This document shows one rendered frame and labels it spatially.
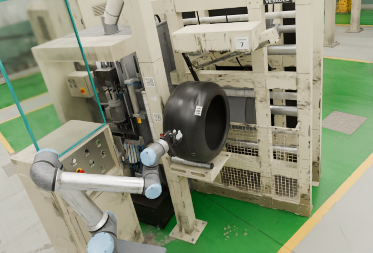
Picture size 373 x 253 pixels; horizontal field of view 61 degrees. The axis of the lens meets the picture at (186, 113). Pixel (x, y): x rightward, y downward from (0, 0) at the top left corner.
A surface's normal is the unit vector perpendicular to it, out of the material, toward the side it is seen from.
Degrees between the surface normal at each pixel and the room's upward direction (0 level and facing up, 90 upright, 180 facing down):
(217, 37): 90
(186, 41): 90
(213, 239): 0
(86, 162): 90
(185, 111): 49
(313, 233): 0
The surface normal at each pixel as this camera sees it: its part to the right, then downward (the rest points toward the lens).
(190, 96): -0.36, -0.58
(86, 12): 0.64, 0.24
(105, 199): 0.86, 0.08
